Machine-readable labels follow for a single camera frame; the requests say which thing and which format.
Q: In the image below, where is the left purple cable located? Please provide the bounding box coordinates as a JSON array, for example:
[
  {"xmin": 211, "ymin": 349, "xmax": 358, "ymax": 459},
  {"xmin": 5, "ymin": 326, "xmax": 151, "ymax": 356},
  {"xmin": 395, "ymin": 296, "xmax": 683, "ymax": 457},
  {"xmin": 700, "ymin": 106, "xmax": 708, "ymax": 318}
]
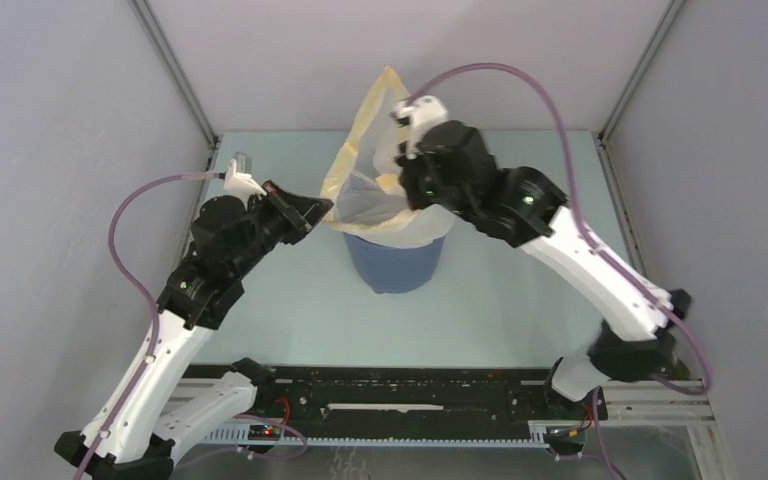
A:
[{"xmin": 72, "ymin": 170, "xmax": 309, "ymax": 480}]

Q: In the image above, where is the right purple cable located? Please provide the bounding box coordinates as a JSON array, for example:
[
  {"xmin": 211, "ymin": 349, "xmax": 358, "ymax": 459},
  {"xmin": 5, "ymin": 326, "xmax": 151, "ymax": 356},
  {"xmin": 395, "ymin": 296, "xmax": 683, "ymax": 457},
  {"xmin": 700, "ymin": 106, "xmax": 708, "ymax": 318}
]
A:
[{"xmin": 403, "ymin": 62, "xmax": 714, "ymax": 480}]

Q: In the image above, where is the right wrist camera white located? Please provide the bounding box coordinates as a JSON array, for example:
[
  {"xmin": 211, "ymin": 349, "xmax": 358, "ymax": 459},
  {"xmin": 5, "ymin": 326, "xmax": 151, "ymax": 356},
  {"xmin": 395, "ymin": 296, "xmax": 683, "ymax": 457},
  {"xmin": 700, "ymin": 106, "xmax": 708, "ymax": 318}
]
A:
[{"xmin": 391, "ymin": 95, "xmax": 449, "ymax": 159}]

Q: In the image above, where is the translucent yellowish trash bag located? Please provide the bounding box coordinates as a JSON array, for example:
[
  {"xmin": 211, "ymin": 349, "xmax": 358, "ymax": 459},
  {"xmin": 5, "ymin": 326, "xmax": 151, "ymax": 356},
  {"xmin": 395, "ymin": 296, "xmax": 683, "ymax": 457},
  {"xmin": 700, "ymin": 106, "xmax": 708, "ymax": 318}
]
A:
[{"xmin": 320, "ymin": 66, "xmax": 455, "ymax": 249}]

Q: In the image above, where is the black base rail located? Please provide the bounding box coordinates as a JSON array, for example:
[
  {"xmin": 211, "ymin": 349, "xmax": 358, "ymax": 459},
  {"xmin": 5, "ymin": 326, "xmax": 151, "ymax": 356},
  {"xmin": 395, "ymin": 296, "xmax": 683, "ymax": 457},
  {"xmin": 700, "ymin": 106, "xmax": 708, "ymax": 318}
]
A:
[{"xmin": 178, "ymin": 362, "xmax": 609, "ymax": 444}]

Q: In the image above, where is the small electronics board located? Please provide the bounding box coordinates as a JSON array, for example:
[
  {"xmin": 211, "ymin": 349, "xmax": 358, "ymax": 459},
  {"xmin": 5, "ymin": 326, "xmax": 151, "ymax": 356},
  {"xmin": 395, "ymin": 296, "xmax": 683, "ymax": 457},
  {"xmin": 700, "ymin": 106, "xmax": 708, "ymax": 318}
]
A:
[{"xmin": 246, "ymin": 424, "xmax": 283, "ymax": 441}]

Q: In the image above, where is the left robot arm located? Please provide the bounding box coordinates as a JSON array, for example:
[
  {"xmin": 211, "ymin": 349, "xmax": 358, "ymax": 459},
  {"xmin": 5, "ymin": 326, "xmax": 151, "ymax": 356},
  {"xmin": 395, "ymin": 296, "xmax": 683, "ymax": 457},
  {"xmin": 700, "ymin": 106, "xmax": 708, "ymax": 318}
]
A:
[{"xmin": 54, "ymin": 181, "xmax": 333, "ymax": 479}]

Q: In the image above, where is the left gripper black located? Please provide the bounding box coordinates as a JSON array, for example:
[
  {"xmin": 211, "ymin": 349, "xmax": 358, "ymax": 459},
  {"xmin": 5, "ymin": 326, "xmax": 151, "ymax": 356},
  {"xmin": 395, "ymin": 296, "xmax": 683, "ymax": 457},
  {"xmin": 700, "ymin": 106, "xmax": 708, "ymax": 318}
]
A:
[{"xmin": 231, "ymin": 179, "xmax": 333, "ymax": 277}]

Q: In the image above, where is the corner metal profile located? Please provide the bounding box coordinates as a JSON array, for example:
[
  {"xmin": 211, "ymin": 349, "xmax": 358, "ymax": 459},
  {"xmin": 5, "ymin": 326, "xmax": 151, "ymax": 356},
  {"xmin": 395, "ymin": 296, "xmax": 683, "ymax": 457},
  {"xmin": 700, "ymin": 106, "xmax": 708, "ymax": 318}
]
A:
[
  {"xmin": 598, "ymin": 0, "xmax": 690, "ymax": 143},
  {"xmin": 128, "ymin": 0, "xmax": 218, "ymax": 148}
]

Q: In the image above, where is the white cable duct strip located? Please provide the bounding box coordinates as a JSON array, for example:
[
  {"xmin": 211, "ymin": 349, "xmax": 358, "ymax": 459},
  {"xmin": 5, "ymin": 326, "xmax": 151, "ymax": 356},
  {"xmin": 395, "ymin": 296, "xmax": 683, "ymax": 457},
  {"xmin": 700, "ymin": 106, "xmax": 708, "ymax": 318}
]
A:
[{"xmin": 198, "ymin": 422, "xmax": 560, "ymax": 448}]

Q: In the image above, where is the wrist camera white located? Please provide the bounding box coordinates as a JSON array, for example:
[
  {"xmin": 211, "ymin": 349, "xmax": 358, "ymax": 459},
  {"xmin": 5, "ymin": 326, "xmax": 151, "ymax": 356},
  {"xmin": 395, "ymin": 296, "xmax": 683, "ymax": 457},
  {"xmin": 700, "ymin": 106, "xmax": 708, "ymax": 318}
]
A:
[
  {"xmin": 391, "ymin": 95, "xmax": 449, "ymax": 159},
  {"xmin": 223, "ymin": 152, "xmax": 266, "ymax": 202}
]

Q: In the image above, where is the blue plastic trash bin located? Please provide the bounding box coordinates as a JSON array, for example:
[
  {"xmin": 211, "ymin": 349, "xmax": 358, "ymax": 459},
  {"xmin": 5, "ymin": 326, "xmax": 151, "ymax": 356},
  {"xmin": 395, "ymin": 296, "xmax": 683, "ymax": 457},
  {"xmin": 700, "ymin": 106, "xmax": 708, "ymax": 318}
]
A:
[{"xmin": 343, "ymin": 234, "xmax": 446, "ymax": 294}]

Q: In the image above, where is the right corner metal profile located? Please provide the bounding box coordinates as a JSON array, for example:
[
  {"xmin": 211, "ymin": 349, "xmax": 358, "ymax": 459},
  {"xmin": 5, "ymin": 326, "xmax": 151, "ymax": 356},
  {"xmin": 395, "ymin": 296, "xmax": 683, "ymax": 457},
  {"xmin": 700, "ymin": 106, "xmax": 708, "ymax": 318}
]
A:
[{"xmin": 598, "ymin": 0, "xmax": 690, "ymax": 143}]

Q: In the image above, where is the purple cable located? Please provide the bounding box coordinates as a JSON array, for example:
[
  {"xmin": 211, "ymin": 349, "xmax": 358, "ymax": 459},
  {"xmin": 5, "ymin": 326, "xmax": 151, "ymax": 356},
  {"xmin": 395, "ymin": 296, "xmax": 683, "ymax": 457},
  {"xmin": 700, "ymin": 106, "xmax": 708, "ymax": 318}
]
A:
[
  {"xmin": 72, "ymin": 170, "xmax": 309, "ymax": 480},
  {"xmin": 403, "ymin": 62, "xmax": 714, "ymax": 480}
]

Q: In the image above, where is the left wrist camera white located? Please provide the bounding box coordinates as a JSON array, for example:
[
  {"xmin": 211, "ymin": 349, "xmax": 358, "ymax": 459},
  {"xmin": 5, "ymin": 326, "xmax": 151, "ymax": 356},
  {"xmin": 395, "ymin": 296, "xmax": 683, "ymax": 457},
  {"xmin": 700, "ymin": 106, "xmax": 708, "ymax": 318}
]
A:
[{"xmin": 223, "ymin": 152, "xmax": 266, "ymax": 202}]

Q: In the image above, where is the left corner metal profile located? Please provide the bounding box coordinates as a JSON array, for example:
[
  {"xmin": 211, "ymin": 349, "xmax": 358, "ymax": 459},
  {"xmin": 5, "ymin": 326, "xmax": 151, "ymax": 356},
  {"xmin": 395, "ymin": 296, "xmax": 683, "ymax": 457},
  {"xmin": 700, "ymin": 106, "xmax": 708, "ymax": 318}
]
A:
[{"xmin": 128, "ymin": 0, "xmax": 218, "ymax": 148}]

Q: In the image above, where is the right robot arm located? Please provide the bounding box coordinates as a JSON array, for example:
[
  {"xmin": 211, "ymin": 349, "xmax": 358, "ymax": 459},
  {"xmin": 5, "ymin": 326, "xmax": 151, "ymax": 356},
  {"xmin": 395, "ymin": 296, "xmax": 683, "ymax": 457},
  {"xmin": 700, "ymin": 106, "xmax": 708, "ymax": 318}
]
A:
[{"xmin": 395, "ymin": 120, "xmax": 691, "ymax": 418}]

